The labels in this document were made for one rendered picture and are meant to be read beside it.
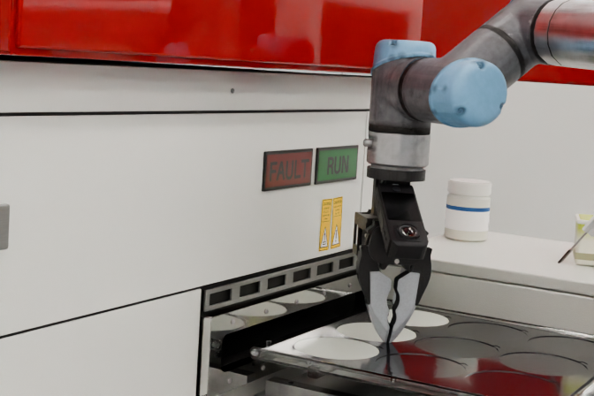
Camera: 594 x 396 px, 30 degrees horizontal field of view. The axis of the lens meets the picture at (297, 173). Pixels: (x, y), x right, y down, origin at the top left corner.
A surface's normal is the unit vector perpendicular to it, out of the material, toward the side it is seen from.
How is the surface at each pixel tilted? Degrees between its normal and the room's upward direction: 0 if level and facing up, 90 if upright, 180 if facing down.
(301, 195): 90
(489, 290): 90
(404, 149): 90
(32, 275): 90
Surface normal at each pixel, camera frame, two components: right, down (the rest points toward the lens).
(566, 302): -0.50, 0.05
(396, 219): 0.15, -0.80
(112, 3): 0.87, 0.10
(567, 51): -0.77, 0.53
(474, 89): 0.47, 0.11
